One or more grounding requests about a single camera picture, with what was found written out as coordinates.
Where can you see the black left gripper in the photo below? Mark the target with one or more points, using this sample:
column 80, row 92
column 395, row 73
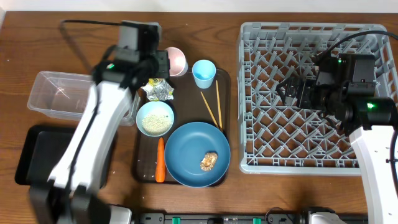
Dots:
column 165, row 67

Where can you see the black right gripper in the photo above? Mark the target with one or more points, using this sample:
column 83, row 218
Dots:
column 306, row 86

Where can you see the pink plastic cup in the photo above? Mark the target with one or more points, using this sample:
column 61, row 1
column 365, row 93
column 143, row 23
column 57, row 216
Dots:
column 178, row 62

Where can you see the yellow foil snack wrapper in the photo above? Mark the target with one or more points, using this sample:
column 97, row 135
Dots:
column 158, row 89

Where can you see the light blue plastic cup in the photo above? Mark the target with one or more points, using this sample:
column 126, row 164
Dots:
column 203, row 72

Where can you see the light blue rice bowl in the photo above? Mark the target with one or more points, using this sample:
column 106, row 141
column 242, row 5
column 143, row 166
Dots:
column 155, row 118

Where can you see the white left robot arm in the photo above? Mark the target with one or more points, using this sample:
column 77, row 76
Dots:
column 69, row 195

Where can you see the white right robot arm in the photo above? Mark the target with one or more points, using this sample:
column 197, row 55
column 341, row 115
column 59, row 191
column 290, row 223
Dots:
column 345, row 87

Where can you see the grey dishwasher rack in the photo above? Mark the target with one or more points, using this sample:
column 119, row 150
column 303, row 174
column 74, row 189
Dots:
column 278, row 139

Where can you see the wooden chopstick left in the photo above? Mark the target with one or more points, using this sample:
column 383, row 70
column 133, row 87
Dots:
column 209, row 110

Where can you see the wooden chopstick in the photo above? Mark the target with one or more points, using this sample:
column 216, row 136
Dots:
column 209, row 110
column 219, row 106

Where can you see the wooden chopstick right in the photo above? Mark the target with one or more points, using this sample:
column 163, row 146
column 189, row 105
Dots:
column 219, row 106

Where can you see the blue plate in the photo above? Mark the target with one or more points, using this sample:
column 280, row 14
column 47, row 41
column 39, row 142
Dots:
column 186, row 148

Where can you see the crumpled brown food scrap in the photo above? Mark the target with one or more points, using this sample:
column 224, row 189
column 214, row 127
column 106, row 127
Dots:
column 209, row 161

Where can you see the clear plastic bin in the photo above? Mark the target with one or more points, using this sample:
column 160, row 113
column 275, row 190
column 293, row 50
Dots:
column 72, row 96

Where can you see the orange carrot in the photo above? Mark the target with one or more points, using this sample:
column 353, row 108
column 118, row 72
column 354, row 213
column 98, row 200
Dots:
column 160, row 170

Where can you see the black plastic bin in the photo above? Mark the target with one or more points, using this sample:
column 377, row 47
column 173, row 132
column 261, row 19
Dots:
column 44, row 146

